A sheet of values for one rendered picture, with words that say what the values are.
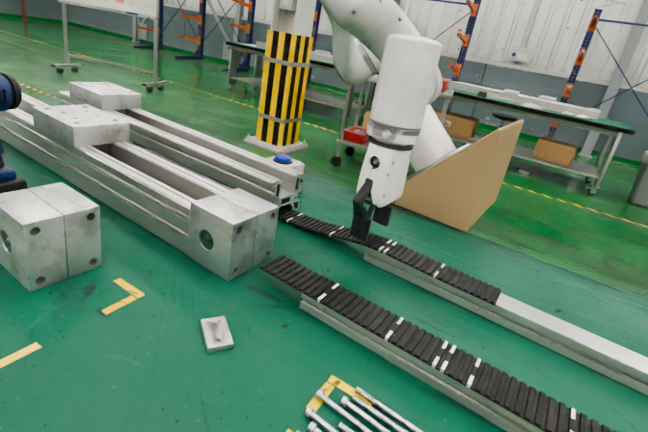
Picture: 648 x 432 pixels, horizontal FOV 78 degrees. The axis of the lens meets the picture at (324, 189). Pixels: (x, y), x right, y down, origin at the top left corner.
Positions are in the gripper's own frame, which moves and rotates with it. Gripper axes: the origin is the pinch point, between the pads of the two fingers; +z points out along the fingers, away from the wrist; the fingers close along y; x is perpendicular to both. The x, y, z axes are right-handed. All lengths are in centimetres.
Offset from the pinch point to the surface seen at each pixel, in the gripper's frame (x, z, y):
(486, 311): -22.3, 5.0, -1.9
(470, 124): 88, 44, 467
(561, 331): -32.0, 3.1, -1.1
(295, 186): 19.1, 0.1, 2.6
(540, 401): -30.8, 2.6, -18.1
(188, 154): 44.4, 0.0, -4.0
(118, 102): 76, -4, -1
